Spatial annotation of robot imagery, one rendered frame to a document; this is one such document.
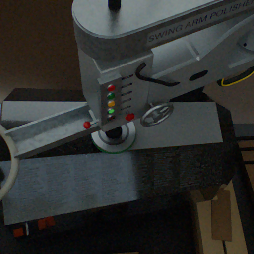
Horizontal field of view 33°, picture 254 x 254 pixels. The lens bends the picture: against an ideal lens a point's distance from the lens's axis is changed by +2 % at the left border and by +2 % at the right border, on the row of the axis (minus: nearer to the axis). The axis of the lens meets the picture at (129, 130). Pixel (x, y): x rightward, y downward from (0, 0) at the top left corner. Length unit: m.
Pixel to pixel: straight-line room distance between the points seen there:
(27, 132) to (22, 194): 0.41
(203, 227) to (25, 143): 1.23
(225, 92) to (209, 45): 1.66
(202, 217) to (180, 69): 1.19
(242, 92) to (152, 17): 2.05
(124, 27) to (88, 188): 1.02
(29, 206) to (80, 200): 0.24
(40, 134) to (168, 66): 0.61
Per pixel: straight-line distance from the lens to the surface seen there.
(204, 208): 2.60
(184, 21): 1.38
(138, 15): 1.33
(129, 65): 1.41
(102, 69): 1.39
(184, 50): 1.65
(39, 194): 2.12
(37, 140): 1.80
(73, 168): 2.06
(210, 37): 1.64
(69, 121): 1.83
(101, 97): 1.46
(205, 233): 2.56
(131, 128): 2.03
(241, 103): 3.25
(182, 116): 2.15
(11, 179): 1.69
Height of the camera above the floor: 2.65
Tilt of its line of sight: 62 degrees down
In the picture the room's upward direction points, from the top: 5 degrees clockwise
